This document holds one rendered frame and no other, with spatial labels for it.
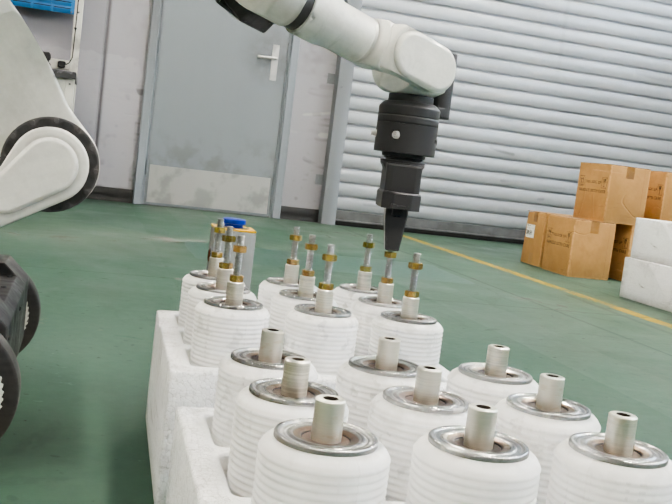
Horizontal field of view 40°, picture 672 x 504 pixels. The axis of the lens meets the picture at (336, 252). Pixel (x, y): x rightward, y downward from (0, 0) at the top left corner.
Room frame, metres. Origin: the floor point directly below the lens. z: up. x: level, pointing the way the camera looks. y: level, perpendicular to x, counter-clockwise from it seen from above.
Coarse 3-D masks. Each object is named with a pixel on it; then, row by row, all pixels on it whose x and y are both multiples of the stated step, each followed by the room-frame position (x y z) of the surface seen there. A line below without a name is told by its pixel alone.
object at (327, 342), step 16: (288, 320) 1.17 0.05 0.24; (304, 320) 1.15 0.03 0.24; (320, 320) 1.15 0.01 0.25; (336, 320) 1.15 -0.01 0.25; (352, 320) 1.17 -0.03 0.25; (288, 336) 1.17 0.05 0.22; (304, 336) 1.15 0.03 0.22; (320, 336) 1.15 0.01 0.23; (336, 336) 1.15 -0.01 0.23; (352, 336) 1.17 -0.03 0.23; (304, 352) 1.15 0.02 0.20; (320, 352) 1.14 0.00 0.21; (336, 352) 1.15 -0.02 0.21; (352, 352) 1.17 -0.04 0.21; (320, 368) 1.15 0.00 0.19; (336, 368) 1.15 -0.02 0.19
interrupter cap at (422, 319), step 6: (384, 312) 1.23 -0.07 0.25; (390, 312) 1.24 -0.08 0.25; (396, 312) 1.24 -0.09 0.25; (390, 318) 1.19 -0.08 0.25; (396, 318) 1.19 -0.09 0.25; (420, 318) 1.23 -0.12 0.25; (426, 318) 1.22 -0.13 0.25; (432, 318) 1.23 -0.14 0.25; (420, 324) 1.18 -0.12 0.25; (426, 324) 1.19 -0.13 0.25; (432, 324) 1.20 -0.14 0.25
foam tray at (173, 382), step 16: (160, 320) 1.36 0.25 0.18; (176, 320) 1.43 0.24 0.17; (160, 336) 1.29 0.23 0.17; (176, 336) 1.26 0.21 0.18; (160, 352) 1.26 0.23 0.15; (176, 352) 1.16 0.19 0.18; (160, 368) 1.23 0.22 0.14; (176, 368) 1.08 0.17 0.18; (192, 368) 1.09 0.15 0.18; (208, 368) 1.10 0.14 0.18; (160, 384) 1.20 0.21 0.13; (176, 384) 1.07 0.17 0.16; (192, 384) 1.08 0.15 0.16; (208, 384) 1.08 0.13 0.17; (160, 400) 1.17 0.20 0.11; (176, 400) 1.07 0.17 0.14; (192, 400) 1.08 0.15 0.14; (208, 400) 1.08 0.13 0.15; (160, 416) 1.14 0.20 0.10; (160, 432) 1.11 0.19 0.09; (160, 448) 1.09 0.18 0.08; (160, 464) 1.07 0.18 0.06; (160, 480) 1.07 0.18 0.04; (160, 496) 1.07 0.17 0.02
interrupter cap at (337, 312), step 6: (300, 306) 1.20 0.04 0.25; (306, 306) 1.20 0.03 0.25; (312, 306) 1.21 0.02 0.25; (300, 312) 1.17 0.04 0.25; (306, 312) 1.16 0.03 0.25; (312, 312) 1.16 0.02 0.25; (318, 312) 1.16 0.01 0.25; (336, 312) 1.20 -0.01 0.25; (342, 312) 1.19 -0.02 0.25; (348, 312) 1.19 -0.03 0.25
